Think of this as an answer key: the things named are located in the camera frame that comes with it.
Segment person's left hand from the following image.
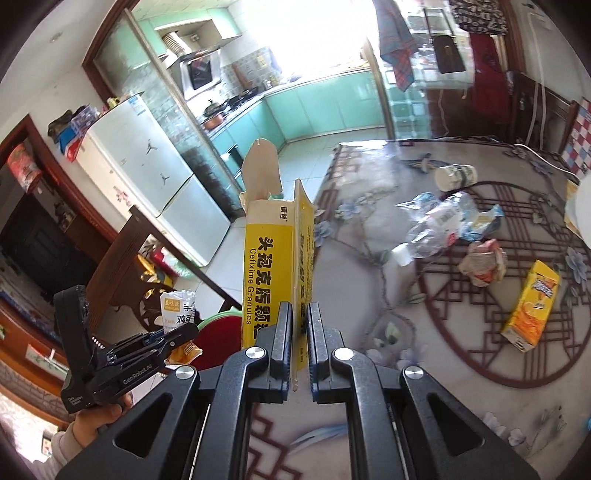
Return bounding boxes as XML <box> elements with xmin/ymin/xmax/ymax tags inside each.
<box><xmin>72</xmin><ymin>393</ymin><xmax>133</xmax><ymax>448</ymax></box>

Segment dark brown handbag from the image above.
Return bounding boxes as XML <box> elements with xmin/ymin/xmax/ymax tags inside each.
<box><xmin>423</xmin><ymin>8</ymin><xmax>467</xmax><ymax>74</ymax></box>

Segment small blue-white snack packet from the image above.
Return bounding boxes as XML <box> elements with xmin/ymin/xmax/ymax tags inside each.
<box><xmin>460</xmin><ymin>204</ymin><xmax>504</xmax><ymax>243</ymax></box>

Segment black patterned hanging bag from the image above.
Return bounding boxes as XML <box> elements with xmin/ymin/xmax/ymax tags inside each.
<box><xmin>449</xmin><ymin>0</ymin><xmax>508</xmax><ymax>36</ymax></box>

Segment white paper cup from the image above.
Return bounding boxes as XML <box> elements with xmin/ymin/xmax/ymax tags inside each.
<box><xmin>435</xmin><ymin>164</ymin><xmax>478</xmax><ymax>192</ymax></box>

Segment crushed clear plastic bottle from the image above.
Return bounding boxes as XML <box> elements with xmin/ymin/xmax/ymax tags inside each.
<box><xmin>392</xmin><ymin>191</ymin><xmax>483</xmax><ymax>267</ymax></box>

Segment teal kitchen cabinets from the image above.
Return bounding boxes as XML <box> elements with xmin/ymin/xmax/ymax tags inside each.
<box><xmin>209</xmin><ymin>70</ymin><xmax>385</xmax><ymax>155</ymax></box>

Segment range hood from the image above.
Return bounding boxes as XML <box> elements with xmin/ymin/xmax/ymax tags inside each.
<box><xmin>155</xmin><ymin>19</ymin><xmax>242</xmax><ymax>101</ymax></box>

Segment white refrigerator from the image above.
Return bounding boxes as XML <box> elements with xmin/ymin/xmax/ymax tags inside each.
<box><xmin>76</xmin><ymin>95</ymin><xmax>230</xmax><ymax>267</ymax></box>

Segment white snack packet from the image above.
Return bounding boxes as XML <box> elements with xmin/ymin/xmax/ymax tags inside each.
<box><xmin>160</xmin><ymin>290</ymin><xmax>202</xmax><ymax>365</ymax></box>

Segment yellow medicine box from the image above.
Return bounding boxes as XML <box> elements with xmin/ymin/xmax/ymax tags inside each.
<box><xmin>240</xmin><ymin>138</ymin><xmax>315</xmax><ymax>390</ymax></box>

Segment crumpled brown paper wrapper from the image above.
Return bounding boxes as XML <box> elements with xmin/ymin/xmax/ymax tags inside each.
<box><xmin>458</xmin><ymin>239</ymin><xmax>507</xmax><ymax>288</ymax></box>

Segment white round desk fan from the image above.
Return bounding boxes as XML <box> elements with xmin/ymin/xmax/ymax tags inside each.
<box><xmin>564</xmin><ymin>175</ymin><xmax>591</xmax><ymax>248</ymax></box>

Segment dark wooden chair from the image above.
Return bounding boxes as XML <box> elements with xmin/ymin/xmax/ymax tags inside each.
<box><xmin>86</xmin><ymin>206</ymin><xmax>242</xmax><ymax>333</ymax></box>

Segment hanging plaid cloth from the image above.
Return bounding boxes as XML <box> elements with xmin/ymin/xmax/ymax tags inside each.
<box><xmin>374</xmin><ymin>0</ymin><xmax>419</xmax><ymax>92</ymax></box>

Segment checkered chair cushion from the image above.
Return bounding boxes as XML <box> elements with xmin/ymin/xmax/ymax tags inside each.
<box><xmin>560</xmin><ymin>97</ymin><xmax>591</xmax><ymax>179</ymax></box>

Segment yellow juice carton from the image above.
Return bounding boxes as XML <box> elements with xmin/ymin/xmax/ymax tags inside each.
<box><xmin>501</xmin><ymin>260</ymin><xmax>560</xmax><ymax>353</ymax></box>

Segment red bin with green rim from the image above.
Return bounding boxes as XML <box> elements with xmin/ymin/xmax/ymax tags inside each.
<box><xmin>191</xmin><ymin>310</ymin><xmax>242</xmax><ymax>371</ymax></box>

